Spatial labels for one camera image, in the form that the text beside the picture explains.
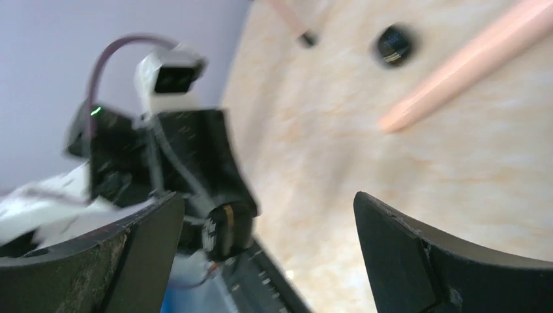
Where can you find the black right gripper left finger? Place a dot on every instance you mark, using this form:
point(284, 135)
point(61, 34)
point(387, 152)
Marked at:
point(121, 267)

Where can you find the black case lid piece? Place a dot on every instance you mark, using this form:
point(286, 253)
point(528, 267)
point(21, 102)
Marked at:
point(395, 45)

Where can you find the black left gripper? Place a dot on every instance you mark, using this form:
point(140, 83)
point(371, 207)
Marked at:
point(123, 169)

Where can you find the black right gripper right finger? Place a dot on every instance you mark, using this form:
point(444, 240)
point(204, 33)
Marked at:
point(414, 267)

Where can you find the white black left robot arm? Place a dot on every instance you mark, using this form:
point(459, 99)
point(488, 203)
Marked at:
point(61, 198)

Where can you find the black glossy earbud charging case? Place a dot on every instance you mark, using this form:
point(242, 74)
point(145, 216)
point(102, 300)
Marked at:
point(227, 231)

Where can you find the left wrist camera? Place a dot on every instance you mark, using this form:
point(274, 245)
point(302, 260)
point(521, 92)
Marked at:
point(164, 80)

